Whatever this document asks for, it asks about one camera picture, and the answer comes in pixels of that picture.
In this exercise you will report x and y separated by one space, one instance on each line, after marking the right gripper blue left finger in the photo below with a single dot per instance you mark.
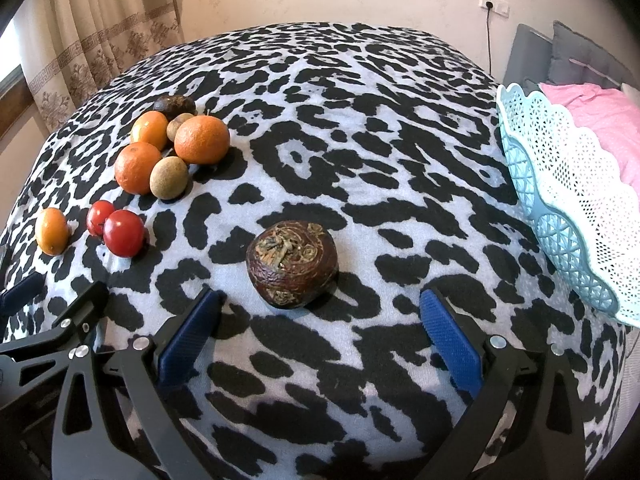
154 366

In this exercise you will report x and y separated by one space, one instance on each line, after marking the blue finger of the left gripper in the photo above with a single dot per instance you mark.
16 297

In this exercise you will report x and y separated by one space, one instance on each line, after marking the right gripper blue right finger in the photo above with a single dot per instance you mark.
492 372

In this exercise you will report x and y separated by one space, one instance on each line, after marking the small orange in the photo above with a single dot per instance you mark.
150 128
51 231

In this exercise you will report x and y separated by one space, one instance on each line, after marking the small red tomato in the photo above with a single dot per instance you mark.
97 216

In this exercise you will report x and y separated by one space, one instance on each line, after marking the large red tomato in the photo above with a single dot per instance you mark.
123 233

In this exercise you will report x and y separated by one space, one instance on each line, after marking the brown round fruit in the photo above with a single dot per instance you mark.
169 178
175 124

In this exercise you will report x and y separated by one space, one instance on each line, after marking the wrinkled dark passion fruit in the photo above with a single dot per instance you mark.
291 262

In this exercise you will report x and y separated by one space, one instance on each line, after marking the light blue lattice fruit basket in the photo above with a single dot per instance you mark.
586 219

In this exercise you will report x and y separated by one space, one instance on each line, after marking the large orange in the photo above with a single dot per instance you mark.
202 140

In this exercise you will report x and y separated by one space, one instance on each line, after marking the dark avocado fruit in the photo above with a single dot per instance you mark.
173 106

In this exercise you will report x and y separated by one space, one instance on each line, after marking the leopard print table cloth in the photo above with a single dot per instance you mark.
387 137

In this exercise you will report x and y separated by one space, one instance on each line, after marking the beige patterned curtain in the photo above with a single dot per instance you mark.
71 49

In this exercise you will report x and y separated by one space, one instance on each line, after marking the pink blanket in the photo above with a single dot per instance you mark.
612 114

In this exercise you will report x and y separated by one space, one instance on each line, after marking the grey sofa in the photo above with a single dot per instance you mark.
567 58

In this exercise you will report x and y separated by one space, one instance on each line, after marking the white wall socket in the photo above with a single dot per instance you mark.
499 7

